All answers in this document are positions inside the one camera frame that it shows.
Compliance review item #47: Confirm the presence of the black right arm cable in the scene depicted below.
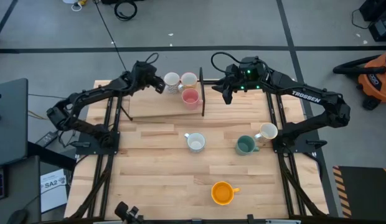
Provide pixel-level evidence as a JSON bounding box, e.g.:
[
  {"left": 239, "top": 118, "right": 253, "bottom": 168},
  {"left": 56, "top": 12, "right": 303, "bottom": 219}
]
[{"left": 210, "top": 51, "right": 244, "bottom": 75}]

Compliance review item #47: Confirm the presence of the black vacuum hose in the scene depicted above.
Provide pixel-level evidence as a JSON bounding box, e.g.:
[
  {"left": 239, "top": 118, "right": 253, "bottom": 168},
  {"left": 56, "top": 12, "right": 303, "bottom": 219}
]
[{"left": 332, "top": 55, "right": 386, "bottom": 75}]

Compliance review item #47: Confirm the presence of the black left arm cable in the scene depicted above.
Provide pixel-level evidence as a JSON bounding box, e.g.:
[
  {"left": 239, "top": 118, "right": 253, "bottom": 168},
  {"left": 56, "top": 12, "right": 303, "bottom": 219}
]
[{"left": 144, "top": 52, "right": 160, "bottom": 65}]

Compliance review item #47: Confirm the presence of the black equipment case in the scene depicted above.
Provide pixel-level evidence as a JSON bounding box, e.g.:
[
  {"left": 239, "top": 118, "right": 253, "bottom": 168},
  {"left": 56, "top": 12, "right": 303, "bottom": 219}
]
[
  {"left": 369, "top": 17, "right": 386, "bottom": 43},
  {"left": 359, "top": 0, "right": 386, "bottom": 22}
]

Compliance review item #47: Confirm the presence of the white patterned mug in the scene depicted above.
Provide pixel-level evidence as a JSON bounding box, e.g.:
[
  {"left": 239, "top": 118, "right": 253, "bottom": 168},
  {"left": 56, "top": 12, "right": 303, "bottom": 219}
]
[{"left": 163, "top": 72, "right": 181, "bottom": 95}]

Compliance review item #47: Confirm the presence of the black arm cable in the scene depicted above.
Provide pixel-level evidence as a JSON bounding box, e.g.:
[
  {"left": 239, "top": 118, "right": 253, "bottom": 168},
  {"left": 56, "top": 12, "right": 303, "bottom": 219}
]
[
  {"left": 144, "top": 52, "right": 160, "bottom": 65},
  {"left": 210, "top": 51, "right": 244, "bottom": 75}
]

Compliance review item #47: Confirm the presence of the light blue mug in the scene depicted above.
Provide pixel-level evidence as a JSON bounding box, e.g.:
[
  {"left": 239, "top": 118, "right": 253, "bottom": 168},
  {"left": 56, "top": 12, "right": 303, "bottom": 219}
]
[{"left": 184, "top": 132, "right": 207, "bottom": 154}]

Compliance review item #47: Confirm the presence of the black aluminium rig frame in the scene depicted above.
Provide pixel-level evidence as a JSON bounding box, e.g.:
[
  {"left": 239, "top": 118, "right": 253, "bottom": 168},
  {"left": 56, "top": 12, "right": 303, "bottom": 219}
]
[{"left": 68, "top": 79, "right": 329, "bottom": 224}]

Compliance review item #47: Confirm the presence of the white mug yellow rim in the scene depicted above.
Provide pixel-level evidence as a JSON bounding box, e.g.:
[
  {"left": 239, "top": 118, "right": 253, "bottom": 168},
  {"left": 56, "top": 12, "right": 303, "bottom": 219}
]
[{"left": 253, "top": 122, "right": 279, "bottom": 144}]

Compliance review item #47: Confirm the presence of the yellow cable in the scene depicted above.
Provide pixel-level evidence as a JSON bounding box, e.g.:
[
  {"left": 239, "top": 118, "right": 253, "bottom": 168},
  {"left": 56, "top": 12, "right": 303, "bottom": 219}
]
[{"left": 27, "top": 110, "right": 49, "bottom": 121}]

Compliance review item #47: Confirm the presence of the coiled black cable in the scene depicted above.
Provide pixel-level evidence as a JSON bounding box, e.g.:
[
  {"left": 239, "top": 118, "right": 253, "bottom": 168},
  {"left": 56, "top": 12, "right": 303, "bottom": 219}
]
[{"left": 113, "top": 0, "right": 139, "bottom": 22}]

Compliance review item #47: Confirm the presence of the black mat striped edge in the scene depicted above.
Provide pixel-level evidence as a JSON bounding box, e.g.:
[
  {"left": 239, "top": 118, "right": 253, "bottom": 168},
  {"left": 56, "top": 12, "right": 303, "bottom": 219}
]
[{"left": 332, "top": 165, "right": 386, "bottom": 218}]

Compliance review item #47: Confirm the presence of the black power adapter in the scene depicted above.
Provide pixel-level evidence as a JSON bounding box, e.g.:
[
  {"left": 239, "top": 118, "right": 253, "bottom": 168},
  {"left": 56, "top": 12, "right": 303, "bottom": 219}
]
[{"left": 35, "top": 131, "right": 59, "bottom": 149}]

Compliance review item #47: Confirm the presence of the wooden shelf rack black frame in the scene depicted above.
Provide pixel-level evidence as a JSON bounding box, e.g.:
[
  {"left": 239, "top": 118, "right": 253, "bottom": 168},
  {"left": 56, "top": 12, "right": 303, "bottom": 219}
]
[{"left": 119, "top": 67, "right": 207, "bottom": 122}]

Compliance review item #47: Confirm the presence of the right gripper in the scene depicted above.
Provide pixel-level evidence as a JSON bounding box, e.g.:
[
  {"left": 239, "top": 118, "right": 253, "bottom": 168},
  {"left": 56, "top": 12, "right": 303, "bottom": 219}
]
[{"left": 211, "top": 57, "right": 268, "bottom": 106}]

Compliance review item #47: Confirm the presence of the white paper sign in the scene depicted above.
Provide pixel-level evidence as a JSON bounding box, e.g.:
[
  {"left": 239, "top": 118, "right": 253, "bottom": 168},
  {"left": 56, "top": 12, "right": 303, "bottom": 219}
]
[{"left": 39, "top": 168, "right": 68, "bottom": 214}]

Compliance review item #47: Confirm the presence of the orange shop vacuum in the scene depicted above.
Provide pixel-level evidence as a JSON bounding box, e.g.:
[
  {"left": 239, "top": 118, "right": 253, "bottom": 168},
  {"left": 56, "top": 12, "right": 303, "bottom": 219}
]
[{"left": 357, "top": 46, "right": 386, "bottom": 111}]

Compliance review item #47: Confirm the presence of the black handheld device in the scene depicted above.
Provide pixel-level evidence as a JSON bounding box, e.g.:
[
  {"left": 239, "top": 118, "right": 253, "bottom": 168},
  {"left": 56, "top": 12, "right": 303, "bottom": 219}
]
[{"left": 114, "top": 201, "right": 144, "bottom": 224}]

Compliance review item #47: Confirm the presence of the white mug pink rim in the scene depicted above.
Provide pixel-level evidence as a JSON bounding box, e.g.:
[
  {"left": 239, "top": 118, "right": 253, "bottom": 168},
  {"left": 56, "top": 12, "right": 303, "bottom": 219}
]
[{"left": 177, "top": 72, "right": 199, "bottom": 91}]

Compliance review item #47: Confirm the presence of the black adapter cable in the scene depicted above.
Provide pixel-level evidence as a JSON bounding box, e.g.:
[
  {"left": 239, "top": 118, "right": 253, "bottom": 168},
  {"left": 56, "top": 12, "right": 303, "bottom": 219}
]
[{"left": 53, "top": 123, "right": 85, "bottom": 147}]

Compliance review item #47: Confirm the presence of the dark grey desk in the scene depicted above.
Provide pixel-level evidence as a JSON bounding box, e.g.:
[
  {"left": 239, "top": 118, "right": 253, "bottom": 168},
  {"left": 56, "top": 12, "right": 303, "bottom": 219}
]
[{"left": 0, "top": 154, "right": 42, "bottom": 224}]

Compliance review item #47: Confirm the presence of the green mug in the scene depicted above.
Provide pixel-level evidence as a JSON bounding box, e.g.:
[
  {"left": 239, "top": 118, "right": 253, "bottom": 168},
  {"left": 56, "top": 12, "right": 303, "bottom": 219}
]
[{"left": 234, "top": 134, "right": 261, "bottom": 156}]

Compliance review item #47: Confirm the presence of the grey desk top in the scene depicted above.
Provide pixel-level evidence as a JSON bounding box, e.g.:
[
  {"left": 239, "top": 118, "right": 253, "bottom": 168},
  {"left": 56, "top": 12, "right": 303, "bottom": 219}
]
[{"left": 0, "top": 77, "right": 29, "bottom": 169}]

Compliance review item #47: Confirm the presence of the black computer mouse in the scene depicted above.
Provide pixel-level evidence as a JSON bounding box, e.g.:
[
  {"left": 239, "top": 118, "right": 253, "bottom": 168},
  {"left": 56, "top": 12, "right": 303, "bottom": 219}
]
[{"left": 6, "top": 208, "right": 29, "bottom": 224}]

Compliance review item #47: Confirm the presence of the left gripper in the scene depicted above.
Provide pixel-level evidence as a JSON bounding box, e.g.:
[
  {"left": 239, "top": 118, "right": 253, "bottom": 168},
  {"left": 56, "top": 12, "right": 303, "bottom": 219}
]
[{"left": 134, "top": 62, "right": 167, "bottom": 95}]

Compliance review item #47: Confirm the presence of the long black floor cable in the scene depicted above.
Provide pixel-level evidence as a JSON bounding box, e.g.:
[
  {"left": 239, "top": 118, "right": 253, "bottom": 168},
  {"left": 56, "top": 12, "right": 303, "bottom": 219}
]
[{"left": 92, "top": 0, "right": 128, "bottom": 72}]

